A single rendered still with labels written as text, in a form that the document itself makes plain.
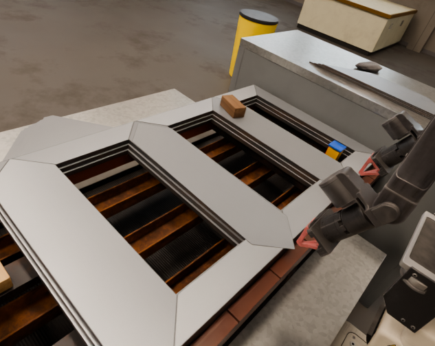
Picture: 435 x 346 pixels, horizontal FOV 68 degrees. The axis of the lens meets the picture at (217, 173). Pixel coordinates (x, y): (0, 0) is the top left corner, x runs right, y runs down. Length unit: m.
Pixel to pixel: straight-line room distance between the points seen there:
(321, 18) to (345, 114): 5.72
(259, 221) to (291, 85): 0.93
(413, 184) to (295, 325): 0.60
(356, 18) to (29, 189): 6.56
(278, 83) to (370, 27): 5.27
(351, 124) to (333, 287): 0.79
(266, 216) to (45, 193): 0.64
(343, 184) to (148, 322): 0.49
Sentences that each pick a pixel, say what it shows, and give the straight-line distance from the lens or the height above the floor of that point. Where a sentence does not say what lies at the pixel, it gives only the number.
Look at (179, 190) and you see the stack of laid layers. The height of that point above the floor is 0.84.
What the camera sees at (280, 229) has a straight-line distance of 0.99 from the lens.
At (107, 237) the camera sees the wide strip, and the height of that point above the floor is 0.87.
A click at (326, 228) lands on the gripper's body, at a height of 1.09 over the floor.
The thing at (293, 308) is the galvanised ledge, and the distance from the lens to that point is 1.09.
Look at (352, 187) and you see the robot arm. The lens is 0.66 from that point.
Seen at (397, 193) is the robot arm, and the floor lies 1.25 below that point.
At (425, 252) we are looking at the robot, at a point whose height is 1.04.
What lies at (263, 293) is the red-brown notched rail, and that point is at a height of 0.83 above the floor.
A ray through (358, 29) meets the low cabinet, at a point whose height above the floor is 0.37.
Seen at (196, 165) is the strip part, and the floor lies 0.87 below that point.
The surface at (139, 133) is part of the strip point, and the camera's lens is 1.24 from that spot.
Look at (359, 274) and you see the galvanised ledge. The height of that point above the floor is 0.68.
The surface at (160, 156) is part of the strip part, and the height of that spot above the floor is 0.87.
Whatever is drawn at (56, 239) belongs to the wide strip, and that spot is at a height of 0.87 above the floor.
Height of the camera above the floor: 1.56
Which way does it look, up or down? 39 degrees down
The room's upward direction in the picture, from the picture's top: 15 degrees clockwise
